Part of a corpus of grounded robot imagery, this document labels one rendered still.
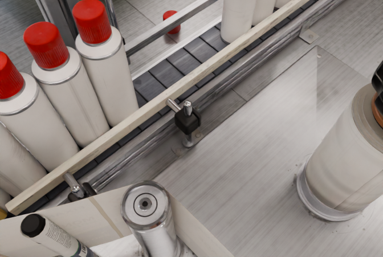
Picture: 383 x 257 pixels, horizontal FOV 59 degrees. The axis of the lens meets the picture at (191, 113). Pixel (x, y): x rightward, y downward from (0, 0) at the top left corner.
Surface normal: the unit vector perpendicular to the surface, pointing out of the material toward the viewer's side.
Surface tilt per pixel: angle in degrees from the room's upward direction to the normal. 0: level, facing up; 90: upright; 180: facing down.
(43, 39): 2
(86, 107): 90
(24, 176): 90
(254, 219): 0
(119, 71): 90
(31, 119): 90
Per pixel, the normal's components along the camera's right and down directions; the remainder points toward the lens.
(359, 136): -0.94, 0.32
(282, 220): 0.00, -0.53
